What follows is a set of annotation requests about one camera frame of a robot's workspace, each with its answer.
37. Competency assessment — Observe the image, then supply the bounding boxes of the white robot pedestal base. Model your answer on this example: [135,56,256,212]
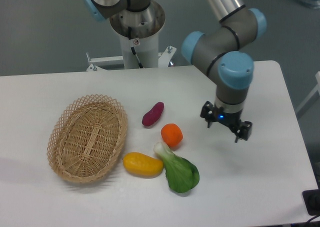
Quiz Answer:
[85,0,178,72]

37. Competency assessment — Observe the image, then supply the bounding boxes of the white frame at right edge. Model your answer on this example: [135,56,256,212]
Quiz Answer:
[295,71,320,119]

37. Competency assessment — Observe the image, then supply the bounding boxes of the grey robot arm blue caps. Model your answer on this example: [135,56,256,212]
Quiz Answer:
[83,0,267,140]

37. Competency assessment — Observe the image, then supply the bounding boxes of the purple sweet potato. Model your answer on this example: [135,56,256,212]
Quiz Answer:
[141,101,165,127]

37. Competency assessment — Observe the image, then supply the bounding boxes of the green bok choy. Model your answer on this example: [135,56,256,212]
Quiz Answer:
[153,142,200,194]

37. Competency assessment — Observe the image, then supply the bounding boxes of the yellow mango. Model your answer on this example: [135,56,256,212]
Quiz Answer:
[122,152,164,178]

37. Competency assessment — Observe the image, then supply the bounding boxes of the orange fruit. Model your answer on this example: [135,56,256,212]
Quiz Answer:
[160,123,183,148]

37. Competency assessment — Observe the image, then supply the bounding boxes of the black device at table edge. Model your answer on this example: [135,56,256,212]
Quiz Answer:
[302,189,320,216]

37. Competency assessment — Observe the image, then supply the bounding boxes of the black cable on pedestal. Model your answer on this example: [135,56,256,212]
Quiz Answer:
[127,26,145,69]

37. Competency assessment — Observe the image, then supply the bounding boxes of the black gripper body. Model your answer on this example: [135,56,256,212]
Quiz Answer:
[212,98,244,134]

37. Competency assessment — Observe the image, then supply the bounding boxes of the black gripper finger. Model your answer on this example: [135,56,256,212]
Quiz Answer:
[234,121,253,143]
[200,101,216,128]

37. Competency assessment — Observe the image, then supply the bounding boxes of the woven wicker basket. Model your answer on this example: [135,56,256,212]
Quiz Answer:
[47,94,128,184]

